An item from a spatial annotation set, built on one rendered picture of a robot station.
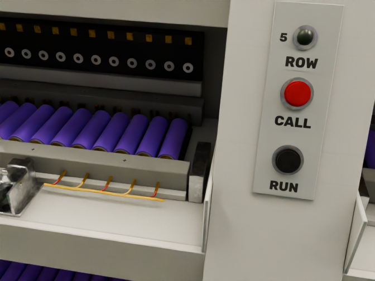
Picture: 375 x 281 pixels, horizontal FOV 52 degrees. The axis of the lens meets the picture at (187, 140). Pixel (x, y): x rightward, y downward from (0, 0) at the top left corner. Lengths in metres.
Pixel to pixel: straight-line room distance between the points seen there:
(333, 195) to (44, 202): 0.22
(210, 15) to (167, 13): 0.03
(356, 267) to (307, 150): 0.09
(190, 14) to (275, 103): 0.08
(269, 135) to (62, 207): 0.17
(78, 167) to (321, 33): 0.21
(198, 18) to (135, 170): 0.13
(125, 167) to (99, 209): 0.04
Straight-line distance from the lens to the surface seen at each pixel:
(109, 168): 0.33
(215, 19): 0.27
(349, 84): 0.26
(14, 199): 0.33
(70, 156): 0.34
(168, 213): 0.31
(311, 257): 0.29
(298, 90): 0.25
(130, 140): 0.36
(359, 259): 0.31
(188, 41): 0.40
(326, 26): 0.25
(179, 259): 0.29
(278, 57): 0.25
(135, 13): 0.28
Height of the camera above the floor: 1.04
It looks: 12 degrees down
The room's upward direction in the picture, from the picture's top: 5 degrees clockwise
